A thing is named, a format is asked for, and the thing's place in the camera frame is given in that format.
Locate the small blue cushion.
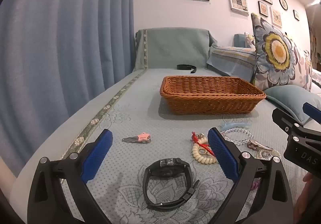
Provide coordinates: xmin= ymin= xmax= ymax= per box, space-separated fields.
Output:
xmin=234 ymin=33 xmax=247 ymax=48

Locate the silver metal hair clip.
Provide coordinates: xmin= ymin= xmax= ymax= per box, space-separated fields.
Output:
xmin=247 ymin=139 xmax=274 ymax=151

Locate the clear bead bracelet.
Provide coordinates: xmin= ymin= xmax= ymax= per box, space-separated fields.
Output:
xmin=222 ymin=128 xmax=252 ymax=145

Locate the black strap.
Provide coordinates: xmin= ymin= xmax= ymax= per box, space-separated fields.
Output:
xmin=177 ymin=64 xmax=197 ymax=74

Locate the small dark framed picture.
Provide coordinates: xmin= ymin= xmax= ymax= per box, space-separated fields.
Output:
xmin=258 ymin=1 xmax=269 ymax=18

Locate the small floral cushion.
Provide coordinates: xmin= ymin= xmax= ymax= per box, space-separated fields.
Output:
xmin=244 ymin=32 xmax=256 ymax=51

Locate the white framed picture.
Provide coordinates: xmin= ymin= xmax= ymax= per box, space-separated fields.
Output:
xmin=227 ymin=0 xmax=249 ymax=14

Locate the large floral cushion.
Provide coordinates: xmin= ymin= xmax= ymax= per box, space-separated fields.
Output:
xmin=251 ymin=13 xmax=305 ymax=90

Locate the person's right hand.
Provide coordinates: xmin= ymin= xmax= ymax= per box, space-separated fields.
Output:
xmin=294 ymin=172 xmax=314 ymax=224

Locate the blue curtain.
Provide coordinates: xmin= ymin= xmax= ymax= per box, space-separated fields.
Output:
xmin=0 ymin=0 xmax=137 ymax=162

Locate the pale framed butterfly picture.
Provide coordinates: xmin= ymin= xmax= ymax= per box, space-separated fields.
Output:
xmin=270 ymin=7 xmax=283 ymax=27

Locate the beige spiral hair tie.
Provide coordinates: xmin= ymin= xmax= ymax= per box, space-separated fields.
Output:
xmin=192 ymin=136 xmax=217 ymax=164

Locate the brown wicker basket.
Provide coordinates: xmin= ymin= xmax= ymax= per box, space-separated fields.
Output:
xmin=160 ymin=76 xmax=267 ymax=116

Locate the pale floral cushion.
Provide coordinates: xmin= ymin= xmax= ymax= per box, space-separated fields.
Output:
xmin=293 ymin=44 xmax=313 ymax=91

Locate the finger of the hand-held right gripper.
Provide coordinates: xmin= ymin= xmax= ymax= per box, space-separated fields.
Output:
xmin=272 ymin=107 xmax=305 ymax=137
xmin=303 ymin=102 xmax=321 ymax=124

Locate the striped sofa back cushion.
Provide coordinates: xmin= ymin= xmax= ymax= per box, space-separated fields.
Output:
xmin=206 ymin=44 xmax=257 ymax=78

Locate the black wristwatch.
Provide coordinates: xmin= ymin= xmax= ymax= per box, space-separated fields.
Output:
xmin=142 ymin=157 xmax=200 ymax=212

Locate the plain grey-blue cushion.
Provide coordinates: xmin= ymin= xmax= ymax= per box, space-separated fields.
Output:
xmin=264 ymin=85 xmax=321 ymax=124

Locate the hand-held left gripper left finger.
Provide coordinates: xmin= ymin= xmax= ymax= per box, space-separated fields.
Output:
xmin=27 ymin=129 xmax=113 ymax=224

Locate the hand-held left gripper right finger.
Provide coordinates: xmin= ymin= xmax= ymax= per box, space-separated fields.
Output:
xmin=208 ymin=127 xmax=294 ymax=224

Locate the key with pink star cover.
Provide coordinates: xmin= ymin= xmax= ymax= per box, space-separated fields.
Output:
xmin=122 ymin=133 xmax=151 ymax=143

